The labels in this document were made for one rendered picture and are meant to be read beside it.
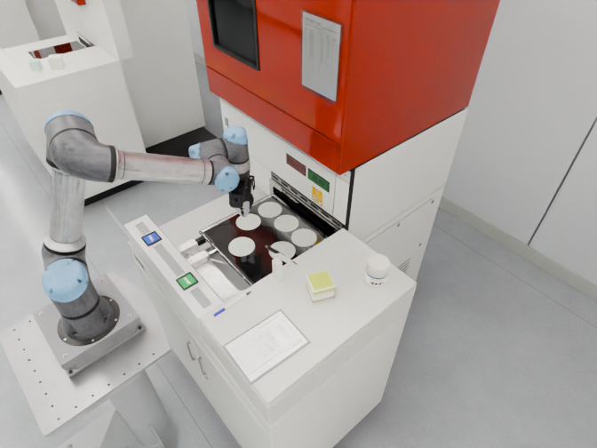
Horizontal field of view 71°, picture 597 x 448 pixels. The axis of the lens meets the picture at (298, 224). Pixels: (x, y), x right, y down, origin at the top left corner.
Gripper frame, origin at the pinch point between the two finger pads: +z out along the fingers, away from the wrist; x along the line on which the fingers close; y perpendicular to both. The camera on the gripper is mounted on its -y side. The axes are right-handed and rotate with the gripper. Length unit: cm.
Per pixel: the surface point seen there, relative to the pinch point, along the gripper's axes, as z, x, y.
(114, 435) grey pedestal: 81, 48, -58
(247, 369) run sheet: 2, -17, -58
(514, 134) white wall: 24, -128, 121
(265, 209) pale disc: 9.3, -4.4, 15.2
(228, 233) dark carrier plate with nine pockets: 9.3, 6.4, -1.1
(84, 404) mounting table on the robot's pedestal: 17, 30, -70
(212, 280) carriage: 11.2, 5.8, -23.4
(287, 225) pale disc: 9.4, -15.3, 7.3
